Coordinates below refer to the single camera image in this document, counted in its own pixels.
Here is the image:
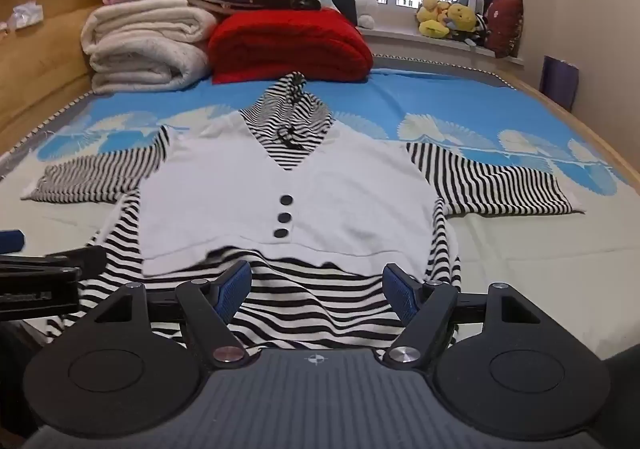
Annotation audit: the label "striped and white hooded shirt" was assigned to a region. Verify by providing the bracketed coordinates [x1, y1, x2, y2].
[21, 72, 587, 351]

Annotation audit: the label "dark red cushion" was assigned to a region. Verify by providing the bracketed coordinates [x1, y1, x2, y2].
[484, 0, 525, 57]

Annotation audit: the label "white plush toy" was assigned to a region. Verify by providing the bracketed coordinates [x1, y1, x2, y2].
[354, 0, 378, 29]

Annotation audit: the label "folded white quilt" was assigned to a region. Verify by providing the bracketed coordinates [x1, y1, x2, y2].
[81, 0, 221, 95]

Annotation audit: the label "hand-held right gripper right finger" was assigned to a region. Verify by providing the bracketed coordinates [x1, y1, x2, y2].
[381, 263, 547, 371]

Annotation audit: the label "yellow plush toys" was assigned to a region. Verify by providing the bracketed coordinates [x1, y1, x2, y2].
[416, 0, 488, 47]

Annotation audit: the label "crumpled white tissue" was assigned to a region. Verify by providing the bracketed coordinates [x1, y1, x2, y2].
[0, 2, 47, 34]

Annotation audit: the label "folded red blanket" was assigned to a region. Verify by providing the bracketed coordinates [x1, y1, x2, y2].
[207, 8, 375, 85]

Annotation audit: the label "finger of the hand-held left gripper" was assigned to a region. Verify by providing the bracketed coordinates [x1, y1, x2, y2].
[0, 245, 108, 286]
[0, 229, 25, 253]

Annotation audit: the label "blue and white patterned bedsheet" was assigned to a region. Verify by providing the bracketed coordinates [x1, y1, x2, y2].
[0, 54, 640, 360]

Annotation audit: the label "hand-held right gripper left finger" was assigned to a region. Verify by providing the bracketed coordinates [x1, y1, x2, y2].
[92, 261, 253, 371]

